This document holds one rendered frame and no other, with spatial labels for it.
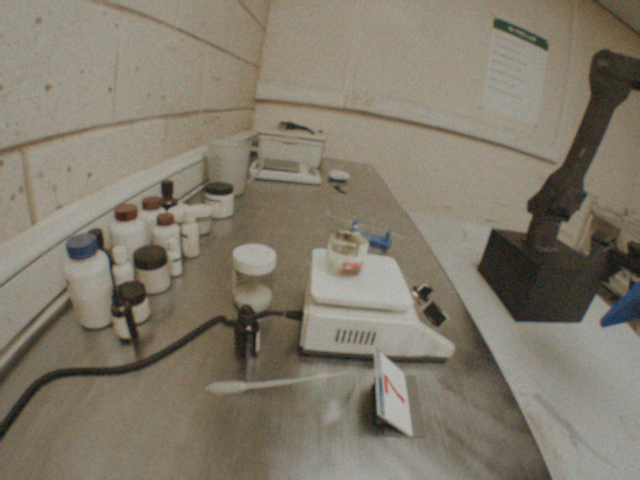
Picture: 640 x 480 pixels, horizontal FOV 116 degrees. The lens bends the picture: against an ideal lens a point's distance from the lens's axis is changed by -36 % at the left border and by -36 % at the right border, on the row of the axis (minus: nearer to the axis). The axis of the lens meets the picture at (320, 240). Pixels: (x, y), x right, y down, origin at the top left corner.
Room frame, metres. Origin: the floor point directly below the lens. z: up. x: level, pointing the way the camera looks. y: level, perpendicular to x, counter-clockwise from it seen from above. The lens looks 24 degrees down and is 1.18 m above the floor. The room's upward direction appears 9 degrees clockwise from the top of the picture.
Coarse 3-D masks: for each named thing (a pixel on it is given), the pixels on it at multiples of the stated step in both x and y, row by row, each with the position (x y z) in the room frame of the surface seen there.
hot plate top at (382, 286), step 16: (320, 256) 0.38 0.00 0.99; (368, 256) 0.40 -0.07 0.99; (384, 256) 0.41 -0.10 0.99; (320, 272) 0.33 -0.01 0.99; (368, 272) 0.35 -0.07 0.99; (384, 272) 0.36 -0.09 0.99; (400, 272) 0.36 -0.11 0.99; (320, 288) 0.30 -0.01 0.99; (336, 288) 0.30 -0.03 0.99; (352, 288) 0.31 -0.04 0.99; (368, 288) 0.31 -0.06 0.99; (384, 288) 0.32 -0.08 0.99; (400, 288) 0.32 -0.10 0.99; (336, 304) 0.28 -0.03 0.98; (352, 304) 0.28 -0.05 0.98; (368, 304) 0.28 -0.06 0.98; (384, 304) 0.29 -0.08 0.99; (400, 304) 0.29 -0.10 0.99
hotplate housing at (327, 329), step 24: (288, 312) 0.31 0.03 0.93; (312, 312) 0.28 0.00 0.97; (336, 312) 0.28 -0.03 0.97; (360, 312) 0.29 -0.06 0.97; (384, 312) 0.29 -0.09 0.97; (408, 312) 0.30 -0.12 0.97; (312, 336) 0.28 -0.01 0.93; (336, 336) 0.28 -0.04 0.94; (360, 336) 0.28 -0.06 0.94; (384, 336) 0.28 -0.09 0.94; (408, 336) 0.28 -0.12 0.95; (432, 336) 0.28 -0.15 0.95; (432, 360) 0.29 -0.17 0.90
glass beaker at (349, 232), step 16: (336, 224) 0.33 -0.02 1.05; (352, 224) 0.32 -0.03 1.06; (368, 224) 0.33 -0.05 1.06; (336, 240) 0.33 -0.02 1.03; (352, 240) 0.32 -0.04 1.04; (368, 240) 0.34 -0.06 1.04; (336, 256) 0.33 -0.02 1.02; (352, 256) 0.32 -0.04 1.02; (336, 272) 0.33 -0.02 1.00; (352, 272) 0.33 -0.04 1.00
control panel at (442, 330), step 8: (408, 280) 0.40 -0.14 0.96; (408, 288) 0.37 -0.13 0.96; (416, 296) 0.35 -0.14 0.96; (416, 304) 0.33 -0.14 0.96; (424, 304) 0.35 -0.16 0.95; (416, 312) 0.31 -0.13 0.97; (424, 320) 0.30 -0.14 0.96; (432, 328) 0.29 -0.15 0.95; (440, 328) 0.31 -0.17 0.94; (448, 336) 0.30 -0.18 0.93
